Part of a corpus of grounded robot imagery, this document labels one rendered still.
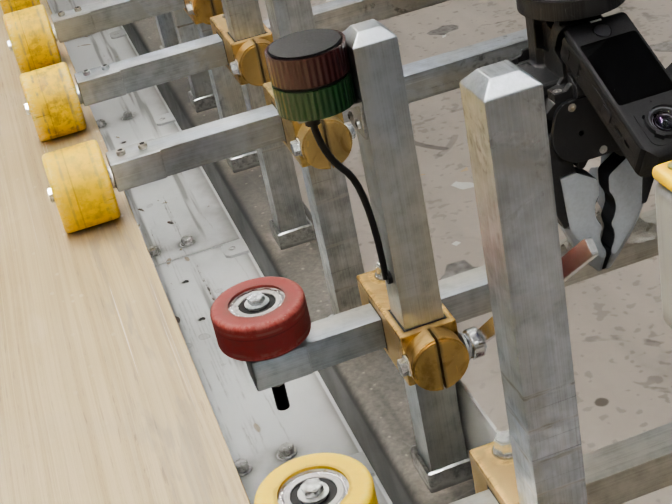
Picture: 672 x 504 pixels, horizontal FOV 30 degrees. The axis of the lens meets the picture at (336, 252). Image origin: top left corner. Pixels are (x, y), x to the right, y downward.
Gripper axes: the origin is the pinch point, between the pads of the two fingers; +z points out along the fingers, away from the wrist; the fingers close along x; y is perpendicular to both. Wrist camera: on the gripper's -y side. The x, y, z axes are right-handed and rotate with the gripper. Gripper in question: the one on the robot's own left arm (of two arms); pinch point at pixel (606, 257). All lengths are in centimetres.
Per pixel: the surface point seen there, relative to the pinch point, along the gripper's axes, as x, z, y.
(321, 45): 14.5, -16.3, 13.0
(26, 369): 42.2, 6.4, 20.2
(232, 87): 10, 15, 87
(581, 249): 2.4, -2.1, -1.2
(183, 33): 12, 14, 112
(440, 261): -37, 97, 160
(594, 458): 5.1, 11.9, -6.1
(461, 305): 5.8, 11.6, 16.7
